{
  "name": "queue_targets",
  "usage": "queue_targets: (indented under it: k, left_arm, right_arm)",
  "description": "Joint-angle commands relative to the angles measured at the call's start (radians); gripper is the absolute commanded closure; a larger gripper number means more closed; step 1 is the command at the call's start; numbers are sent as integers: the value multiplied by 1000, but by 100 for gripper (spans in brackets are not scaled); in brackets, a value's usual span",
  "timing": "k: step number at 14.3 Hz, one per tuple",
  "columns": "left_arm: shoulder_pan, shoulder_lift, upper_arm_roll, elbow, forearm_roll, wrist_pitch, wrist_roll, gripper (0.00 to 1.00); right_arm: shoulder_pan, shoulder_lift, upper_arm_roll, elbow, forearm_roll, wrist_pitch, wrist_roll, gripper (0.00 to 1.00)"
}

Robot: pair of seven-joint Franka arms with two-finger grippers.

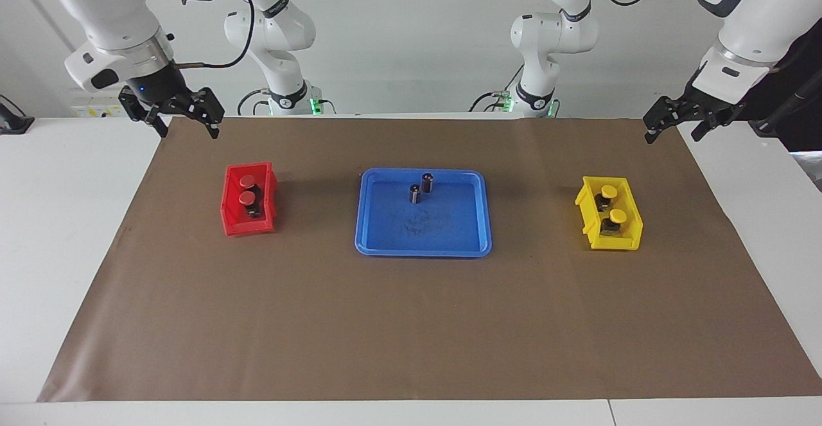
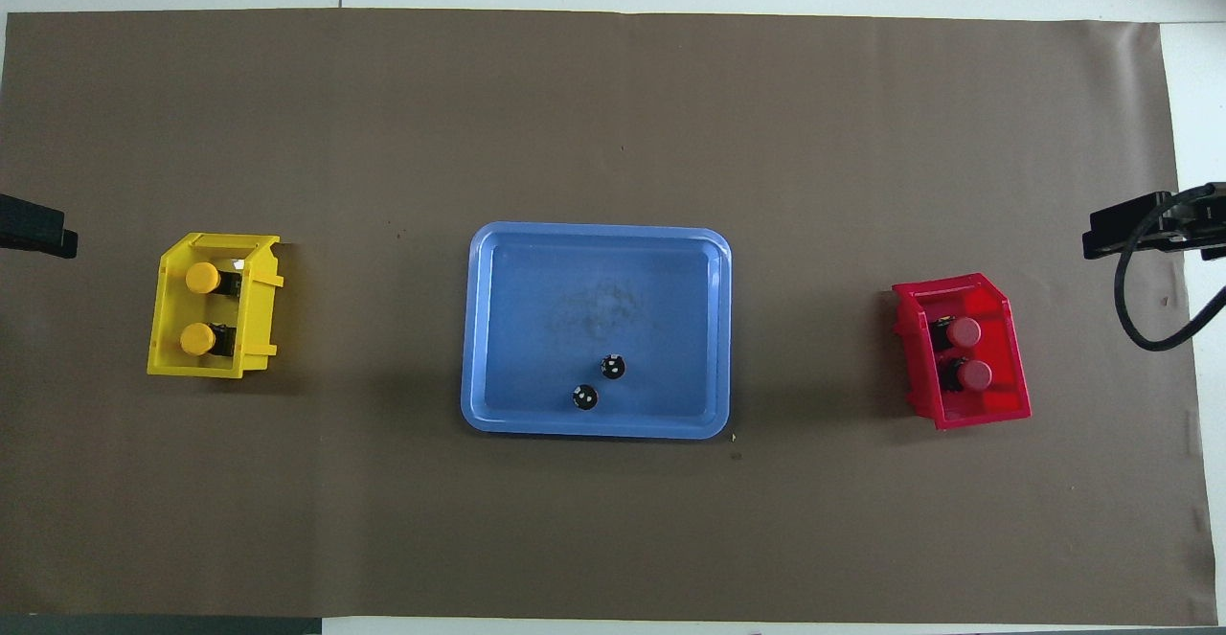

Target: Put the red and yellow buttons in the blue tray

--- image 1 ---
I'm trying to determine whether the brown table mat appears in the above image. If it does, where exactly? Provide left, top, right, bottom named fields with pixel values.
left=37, top=116, right=822, bottom=403

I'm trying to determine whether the yellow plastic bin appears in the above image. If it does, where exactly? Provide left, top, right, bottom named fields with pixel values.
left=575, top=175, right=643, bottom=251

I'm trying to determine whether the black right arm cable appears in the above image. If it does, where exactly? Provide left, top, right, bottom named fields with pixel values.
left=173, top=0, right=256, bottom=69

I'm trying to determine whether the black base cable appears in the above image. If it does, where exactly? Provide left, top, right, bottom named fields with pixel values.
left=468, top=65, right=525, bottom=113
left=237, top=88, right=272, bottom=116

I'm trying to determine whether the blue plastic tray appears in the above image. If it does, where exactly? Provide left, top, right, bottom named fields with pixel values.
left=354, top=168, right=493, bottom=258

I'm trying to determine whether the white wall socket panel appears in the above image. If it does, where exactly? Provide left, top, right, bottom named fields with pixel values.
left=69, top=95, right=126, bottom=119

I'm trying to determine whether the black backdrop panel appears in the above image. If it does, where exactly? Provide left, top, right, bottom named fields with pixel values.
left=739, top=24, right=822, bottom=152

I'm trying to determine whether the black stand pole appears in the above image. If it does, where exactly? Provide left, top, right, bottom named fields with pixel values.
left=748, top=69, right=822, bottom=139

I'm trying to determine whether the black right base cable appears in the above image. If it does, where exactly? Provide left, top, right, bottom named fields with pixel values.
left=237, top=88, right=272, bottom=116

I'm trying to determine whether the black device at table edge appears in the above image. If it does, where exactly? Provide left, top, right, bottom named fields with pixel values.
left=0, top=94, right=35, bottom=135

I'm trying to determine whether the black left base cable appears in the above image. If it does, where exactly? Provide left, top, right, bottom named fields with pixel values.
left=468, top=65, right=525, bottom=113

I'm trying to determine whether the red plastic bin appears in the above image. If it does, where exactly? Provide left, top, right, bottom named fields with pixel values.
left=220, top=161, right=279, bottom=237

